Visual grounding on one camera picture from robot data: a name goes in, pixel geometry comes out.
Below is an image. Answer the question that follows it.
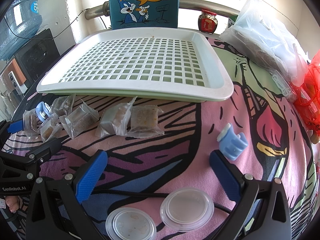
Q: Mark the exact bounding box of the person's left hand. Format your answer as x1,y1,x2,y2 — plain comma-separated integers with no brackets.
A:
5,196,20,213

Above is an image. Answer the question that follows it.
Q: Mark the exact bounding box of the orange and white device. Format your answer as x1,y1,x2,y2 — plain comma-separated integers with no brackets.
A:
0,59,27,95

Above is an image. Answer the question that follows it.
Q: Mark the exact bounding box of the thin black wall cable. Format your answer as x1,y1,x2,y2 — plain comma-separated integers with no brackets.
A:
0,10,87,40

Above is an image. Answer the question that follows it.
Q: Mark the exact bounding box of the clear round plastic lid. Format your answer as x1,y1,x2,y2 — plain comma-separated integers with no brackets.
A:
160,186,215,232
105,207,157,240

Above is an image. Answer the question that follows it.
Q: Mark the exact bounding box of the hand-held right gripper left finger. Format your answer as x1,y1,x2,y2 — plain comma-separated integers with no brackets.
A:
26,150,108,240

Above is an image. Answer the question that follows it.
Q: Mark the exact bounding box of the red sauce jar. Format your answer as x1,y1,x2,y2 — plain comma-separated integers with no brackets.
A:
198,9,218,34

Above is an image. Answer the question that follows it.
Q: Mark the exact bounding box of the blue plastic clip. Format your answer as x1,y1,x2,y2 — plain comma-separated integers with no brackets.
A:
217,124,248,161
35,102,54,124

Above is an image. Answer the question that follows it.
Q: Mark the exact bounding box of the clear plastic bag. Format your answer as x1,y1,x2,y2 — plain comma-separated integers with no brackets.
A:
219,0,310,85

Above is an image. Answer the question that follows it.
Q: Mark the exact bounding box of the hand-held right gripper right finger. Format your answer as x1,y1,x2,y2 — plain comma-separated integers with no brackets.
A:
209,150,293,240

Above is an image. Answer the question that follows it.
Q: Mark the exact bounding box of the white perforated plastic tray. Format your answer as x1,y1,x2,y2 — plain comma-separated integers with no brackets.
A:
36,27,234,102

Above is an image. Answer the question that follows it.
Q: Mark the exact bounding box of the red plastic bag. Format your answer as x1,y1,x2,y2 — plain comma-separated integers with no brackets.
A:
291,57,320,135

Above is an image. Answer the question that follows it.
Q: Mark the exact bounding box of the metal pipe rail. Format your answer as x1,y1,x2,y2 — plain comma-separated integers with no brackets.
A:
85,0,242,20

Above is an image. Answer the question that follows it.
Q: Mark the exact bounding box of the blue cartoon tote bag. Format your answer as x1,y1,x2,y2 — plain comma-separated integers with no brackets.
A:
108,0,180,30

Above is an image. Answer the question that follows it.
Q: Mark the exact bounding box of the black water dispenser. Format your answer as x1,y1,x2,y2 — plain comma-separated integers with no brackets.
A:
15,29,60,80

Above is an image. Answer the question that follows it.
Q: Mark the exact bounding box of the small packet of white rings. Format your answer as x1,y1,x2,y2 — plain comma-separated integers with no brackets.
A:
271,70,295,103

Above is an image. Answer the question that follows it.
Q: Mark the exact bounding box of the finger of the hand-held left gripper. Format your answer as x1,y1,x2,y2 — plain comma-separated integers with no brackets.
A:
0,120,24,144
0,139,62,183

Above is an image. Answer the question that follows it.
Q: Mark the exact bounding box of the clear packet of brown cube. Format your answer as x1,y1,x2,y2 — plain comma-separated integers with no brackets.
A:
51,94,76,117
126,106,164,139
37,116,63,143
62,103,100,139
96,96,138,138
22,109,42,138

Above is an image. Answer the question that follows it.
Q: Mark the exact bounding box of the blue water jug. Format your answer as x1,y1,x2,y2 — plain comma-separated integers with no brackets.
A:
0,0,43,60

